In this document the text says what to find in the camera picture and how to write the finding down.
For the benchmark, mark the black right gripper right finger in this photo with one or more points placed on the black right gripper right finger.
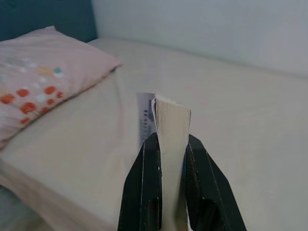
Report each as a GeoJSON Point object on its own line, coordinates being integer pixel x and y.
{"type": "Point", "coordinates": [209, 173]}

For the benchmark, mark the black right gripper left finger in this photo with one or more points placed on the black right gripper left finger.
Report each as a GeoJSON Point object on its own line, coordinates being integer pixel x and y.
{"type": "Point", "coordinates": [139, 180]}

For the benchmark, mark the white book blue letters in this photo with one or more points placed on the white book blue letters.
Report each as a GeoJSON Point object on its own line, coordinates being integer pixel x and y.
{"type": "Point", "coordinates": [172, 125]}

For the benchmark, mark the pink dotted pillow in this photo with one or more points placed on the pink dotted pillow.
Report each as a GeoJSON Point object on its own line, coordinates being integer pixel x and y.
{"type": "Point", "coordinates": [48, 72]}

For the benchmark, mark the cream sheeted mattress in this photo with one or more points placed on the cream sheeted mattress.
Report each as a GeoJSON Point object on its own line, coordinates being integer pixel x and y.
{"type": "Point", "coordinates": [240, 108]}

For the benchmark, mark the teal upholstered bed frame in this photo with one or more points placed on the teal upholstered bed frame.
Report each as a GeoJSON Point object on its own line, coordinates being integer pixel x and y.
{"type": "Point", "coordinates": [48, 14]}

